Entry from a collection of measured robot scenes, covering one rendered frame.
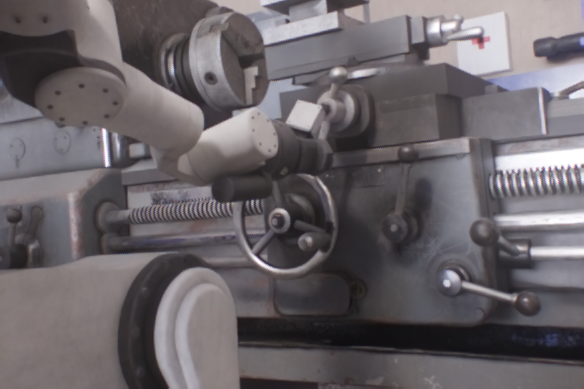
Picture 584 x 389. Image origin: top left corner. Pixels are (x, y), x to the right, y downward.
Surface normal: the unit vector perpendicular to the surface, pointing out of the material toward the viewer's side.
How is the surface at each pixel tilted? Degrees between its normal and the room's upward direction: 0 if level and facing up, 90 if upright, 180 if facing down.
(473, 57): 90
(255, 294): 90
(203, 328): 90
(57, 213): 90
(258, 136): 76
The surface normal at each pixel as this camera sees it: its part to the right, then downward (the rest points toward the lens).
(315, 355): -0.49, 0.01
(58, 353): 0.85, -0.10
